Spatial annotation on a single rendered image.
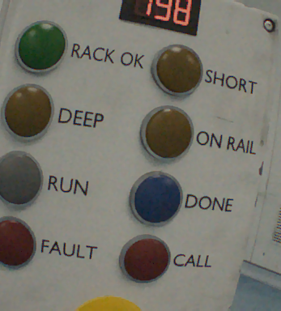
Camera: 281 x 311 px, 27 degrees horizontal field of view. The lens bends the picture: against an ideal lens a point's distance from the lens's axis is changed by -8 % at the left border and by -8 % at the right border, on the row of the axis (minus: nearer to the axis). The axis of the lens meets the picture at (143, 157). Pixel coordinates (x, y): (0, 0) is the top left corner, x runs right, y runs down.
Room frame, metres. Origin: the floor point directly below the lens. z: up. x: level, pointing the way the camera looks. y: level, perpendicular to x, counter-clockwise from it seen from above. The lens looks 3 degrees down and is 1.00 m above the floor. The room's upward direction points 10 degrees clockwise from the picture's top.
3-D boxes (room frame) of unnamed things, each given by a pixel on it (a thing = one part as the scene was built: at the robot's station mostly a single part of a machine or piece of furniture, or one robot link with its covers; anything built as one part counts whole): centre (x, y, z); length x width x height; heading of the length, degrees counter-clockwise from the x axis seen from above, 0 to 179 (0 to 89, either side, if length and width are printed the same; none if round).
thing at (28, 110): (0.31, 0.06, 0.99); 0.03 x 0.01 x 0.03; 111
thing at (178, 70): (0.34, -0.01, 1.03); 0.03 x 0.01 x 0.03; 111
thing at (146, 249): (0.34, -0.01, 0.92); 0.03 x 0.01 x 0.03; 111
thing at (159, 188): (0.34, -0.01, 0.96); 0.03 x 0.01 x 0.03; 111
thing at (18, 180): (0.31, 0.06, 0.96); 0.03 x 0.01 x 0.03; 111
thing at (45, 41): (0.31, 0.06, 1.03); 0.03 x 0.01 x 0.03; 111
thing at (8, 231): (0.31, 0.06, 0.92); 0.03 x 0.01 x 0.03; 111
